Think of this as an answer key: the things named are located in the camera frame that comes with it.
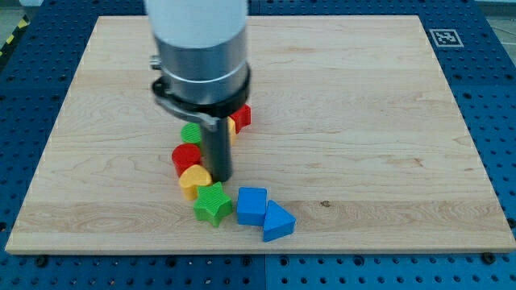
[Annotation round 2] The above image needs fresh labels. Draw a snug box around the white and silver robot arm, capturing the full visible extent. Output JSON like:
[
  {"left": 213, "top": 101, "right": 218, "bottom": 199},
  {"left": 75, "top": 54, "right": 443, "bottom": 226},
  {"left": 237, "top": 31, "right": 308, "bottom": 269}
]
[{"left": 144, "top": 0, "right": 251, "bottom": 131}]

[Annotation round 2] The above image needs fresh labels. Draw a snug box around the green circle block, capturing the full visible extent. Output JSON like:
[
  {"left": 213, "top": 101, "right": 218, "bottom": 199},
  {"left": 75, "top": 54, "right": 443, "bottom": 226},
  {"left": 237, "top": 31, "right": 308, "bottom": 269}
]
[{"left": 180, "top": 122, "right": 202, "bottom": 147}]

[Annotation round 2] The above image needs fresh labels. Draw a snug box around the yellow heart block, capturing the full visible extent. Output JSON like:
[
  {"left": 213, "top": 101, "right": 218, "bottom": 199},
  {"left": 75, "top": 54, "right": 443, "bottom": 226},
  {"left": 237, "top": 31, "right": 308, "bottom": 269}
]
[{"left": 178, "top": 164, "right": 213, "bottom": 201}]

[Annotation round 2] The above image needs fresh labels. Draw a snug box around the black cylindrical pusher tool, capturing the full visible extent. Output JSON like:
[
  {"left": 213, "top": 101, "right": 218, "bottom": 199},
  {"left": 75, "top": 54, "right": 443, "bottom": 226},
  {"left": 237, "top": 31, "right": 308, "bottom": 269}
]
[{"left": 200, "top": 117, "right": 233, "bottom": 182}]

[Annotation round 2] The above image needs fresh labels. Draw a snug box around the blue cube block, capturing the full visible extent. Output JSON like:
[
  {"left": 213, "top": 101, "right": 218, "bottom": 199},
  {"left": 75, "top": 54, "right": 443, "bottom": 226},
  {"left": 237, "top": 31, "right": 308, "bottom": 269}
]
[{"left": 236, "top": 187, "right": 268, "bottom": 226}]

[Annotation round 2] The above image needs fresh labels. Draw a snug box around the green star block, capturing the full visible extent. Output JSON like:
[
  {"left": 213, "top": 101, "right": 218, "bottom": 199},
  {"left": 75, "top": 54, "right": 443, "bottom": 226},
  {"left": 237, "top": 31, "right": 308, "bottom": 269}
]
[{"left": 193, "top": 182, "right": 233, "bottom": 227}]

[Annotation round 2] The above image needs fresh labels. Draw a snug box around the red cylinder block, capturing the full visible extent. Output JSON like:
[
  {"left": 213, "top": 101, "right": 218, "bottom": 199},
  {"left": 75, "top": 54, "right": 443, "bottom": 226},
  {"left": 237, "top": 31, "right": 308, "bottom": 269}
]
[{"left": 171, "top": 143, "right": 202, "bottom": 177}]

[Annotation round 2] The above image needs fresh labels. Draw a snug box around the blue triangle block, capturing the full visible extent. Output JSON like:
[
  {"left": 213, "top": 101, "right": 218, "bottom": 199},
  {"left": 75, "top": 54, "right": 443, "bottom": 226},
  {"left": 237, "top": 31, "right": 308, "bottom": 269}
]
[{"left": 263, "top": 200, "right": 297, "bottom": 242}]

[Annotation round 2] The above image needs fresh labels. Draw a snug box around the wooden board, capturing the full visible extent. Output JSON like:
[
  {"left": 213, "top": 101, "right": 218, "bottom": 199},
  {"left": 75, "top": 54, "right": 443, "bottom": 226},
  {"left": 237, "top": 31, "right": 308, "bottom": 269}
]
[{"left": 6, "top": 15, "right": 515, "bottom": 255}]

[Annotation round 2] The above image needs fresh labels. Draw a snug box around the white fiducial marker tag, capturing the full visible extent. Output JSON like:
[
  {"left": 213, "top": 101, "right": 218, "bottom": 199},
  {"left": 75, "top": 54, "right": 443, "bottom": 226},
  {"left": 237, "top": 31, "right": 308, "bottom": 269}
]
[{"left": 430, "top": 28, "right": 464, "bottom": 48}]

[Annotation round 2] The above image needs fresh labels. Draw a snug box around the yellow black hazard tape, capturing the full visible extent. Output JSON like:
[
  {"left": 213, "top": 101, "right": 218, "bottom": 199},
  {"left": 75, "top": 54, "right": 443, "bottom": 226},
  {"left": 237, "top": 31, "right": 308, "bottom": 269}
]
[{"left": 1, "top": 15, "right": 30, "bottom": 58}]

